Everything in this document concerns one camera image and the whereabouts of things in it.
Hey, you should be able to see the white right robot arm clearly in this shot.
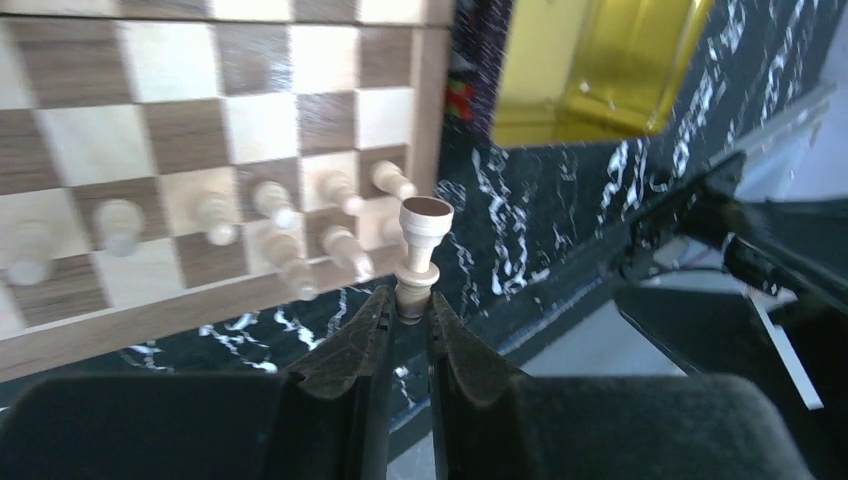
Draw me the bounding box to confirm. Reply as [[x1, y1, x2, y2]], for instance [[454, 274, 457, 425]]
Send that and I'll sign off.
[[614, 152, 847, 416]]

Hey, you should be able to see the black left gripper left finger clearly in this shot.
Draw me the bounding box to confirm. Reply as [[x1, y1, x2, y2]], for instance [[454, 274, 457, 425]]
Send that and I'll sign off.
[[1, 286, 396, 479]]

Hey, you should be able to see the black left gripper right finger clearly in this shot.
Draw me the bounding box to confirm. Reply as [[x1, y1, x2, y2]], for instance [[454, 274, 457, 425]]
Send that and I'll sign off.
[[428, 293, 811, 479]]

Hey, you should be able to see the wooden chess board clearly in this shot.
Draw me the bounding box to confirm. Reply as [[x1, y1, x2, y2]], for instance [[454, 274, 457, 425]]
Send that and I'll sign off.
[[1, 1, 455, 380]]

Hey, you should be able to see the empty gold square tin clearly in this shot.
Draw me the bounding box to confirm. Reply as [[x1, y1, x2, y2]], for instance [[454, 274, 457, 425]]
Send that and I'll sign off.
[[440, 0, 717, 150]]

